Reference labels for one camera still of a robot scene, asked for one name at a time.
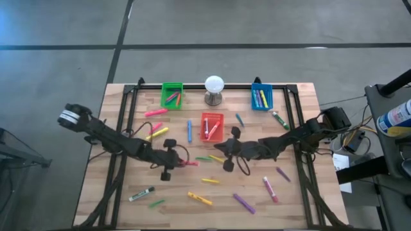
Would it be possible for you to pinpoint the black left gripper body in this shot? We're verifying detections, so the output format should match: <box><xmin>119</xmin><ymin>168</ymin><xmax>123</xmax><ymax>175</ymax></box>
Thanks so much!
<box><xmin>141</xmin><ymin>138</ymin><xmax>177</xmax><ymax>182</ymax></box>

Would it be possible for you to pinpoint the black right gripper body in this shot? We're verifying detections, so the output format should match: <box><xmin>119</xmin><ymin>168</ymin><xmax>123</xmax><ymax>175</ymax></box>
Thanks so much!
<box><xmin>223</xmin><ymin>126</ymin><xmax>261</xmax><ymax>173</ymax></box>

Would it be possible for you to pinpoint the white marker black cap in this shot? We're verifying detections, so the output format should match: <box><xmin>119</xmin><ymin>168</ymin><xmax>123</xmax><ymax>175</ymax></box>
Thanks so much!
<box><xmin>128</xmin><ymin>186</ymin><xmax>155</xmax><ymax>203</ymax></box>

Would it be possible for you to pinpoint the blue plastic basket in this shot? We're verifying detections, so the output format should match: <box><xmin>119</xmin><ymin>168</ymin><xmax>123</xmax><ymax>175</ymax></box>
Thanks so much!
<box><xmin>250</xmin><ymin>83</ymin><xmax>274</xmax><ymax>112</ymax></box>

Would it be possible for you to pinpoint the orange plastic basket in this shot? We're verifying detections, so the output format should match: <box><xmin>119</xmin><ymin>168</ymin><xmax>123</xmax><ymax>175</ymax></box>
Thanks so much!
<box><xmin>200</xmin><ymin>112</ymin><xmax>225</xmax><ymax>143</ymax></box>

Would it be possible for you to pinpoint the green plastic basket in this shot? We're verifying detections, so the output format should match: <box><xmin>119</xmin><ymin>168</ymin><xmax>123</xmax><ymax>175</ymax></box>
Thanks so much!
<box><xmin>160</xmin><ymin>81</ymin><xmax>184</xmax><ymax>110</ymax></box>

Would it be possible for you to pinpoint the white light bulb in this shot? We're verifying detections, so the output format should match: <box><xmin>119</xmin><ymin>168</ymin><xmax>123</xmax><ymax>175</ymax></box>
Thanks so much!
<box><xmin>204</xmin><ymin>75</ymin><xmax>225</xmax><ymax>107</ymax></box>

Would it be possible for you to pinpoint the white paper sheet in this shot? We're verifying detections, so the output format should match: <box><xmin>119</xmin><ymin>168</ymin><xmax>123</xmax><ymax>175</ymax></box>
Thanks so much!
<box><xmin>332</xmin><ymin>153</ymin><xmax>353</xmax><ymax>194</ymax></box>

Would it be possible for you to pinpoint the black power adapter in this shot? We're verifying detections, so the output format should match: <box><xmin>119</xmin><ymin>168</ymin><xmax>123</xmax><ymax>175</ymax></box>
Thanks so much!
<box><xmin>342</xmin><ymin>130</ymin><xmax>365</xmax><ymax>153</ymax></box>

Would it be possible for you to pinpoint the black flat bar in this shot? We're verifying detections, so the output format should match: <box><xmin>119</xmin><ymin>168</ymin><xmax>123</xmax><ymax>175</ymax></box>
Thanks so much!
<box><xmin>335</xmin><ymin>156</ymin><xmax>389</xmax><ymax>185</ymax></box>

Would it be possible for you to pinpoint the grey side table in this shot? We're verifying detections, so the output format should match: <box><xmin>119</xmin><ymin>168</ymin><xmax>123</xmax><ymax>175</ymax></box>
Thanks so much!
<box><xmin>364</xmin><ymin>83</ymin><xmax>411</xmax><ymax>231</ymax></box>

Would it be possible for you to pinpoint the white blue spray can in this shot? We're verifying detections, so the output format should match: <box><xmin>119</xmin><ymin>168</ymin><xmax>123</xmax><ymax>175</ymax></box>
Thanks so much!
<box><xmin>376</xmin><ymin>99</ymin><xmax>411</xmax><ymax>138</ymax></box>

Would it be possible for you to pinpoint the black pole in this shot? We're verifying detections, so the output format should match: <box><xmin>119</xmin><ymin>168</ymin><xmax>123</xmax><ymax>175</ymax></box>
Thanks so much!
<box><xmin>378</xmin><ymin>69</ymin><xmax>411</xmax><ymax>98</ymax></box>

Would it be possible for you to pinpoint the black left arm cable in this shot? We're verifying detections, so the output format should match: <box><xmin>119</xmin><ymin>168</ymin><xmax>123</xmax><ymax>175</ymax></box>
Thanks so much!
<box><xmin>123</xmin><ymin>121</ymin><xmax>191</xmax><ymax>169</ymax></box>

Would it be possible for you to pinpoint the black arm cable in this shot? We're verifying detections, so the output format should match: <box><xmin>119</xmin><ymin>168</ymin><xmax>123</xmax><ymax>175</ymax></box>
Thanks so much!
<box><xmin>123</xmin><ymin>121</ymin><xmax>191</xmax><ymax>169</ymax></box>
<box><xmin>236</xmin><ymin>153</ymin><xmax>251</xmax><ymax>176</ymax></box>

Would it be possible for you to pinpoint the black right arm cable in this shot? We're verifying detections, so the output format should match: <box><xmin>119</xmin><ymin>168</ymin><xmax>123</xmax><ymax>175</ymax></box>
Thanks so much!
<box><xmin>236</xmin><ymin>153</ymin><xmax>251</xmax><ymax>176</ymax></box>

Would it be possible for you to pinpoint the black aluminium table frame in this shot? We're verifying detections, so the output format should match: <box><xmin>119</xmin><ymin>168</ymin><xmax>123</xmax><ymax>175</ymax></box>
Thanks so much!
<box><xmin>74</xmin><ymin>76</ymin><xmax>347</xmax><ymax>231</ymax></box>

